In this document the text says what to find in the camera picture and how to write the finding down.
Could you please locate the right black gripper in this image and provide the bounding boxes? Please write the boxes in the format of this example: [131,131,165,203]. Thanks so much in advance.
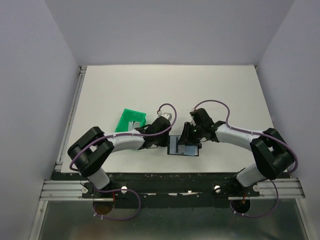
[176,121,204,146]

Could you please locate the white credit card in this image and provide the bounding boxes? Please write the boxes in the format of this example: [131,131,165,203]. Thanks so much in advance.
[167,135,184,156]

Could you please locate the black leather card holder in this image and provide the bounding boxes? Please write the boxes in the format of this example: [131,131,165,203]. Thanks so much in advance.
[167,135,199,157]

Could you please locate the translucent blue credit card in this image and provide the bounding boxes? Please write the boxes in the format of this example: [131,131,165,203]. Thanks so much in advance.
[182,145,199,157]

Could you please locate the green plastic bin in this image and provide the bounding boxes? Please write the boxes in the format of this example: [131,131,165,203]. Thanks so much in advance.
[114,107,148,151]

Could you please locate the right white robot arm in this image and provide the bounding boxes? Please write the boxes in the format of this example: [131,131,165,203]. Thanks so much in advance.
[177,108,295,196]

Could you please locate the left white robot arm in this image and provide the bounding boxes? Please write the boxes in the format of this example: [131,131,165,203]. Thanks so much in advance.
[67,113,172,198]

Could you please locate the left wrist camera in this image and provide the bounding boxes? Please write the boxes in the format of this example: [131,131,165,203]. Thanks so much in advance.
[157,110,173,122]

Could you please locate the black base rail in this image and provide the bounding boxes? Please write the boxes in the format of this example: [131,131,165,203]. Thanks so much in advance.
[82,172,260,209]

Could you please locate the aluminium frame rail left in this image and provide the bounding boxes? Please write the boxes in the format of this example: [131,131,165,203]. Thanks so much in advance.
[54,65,88,172]

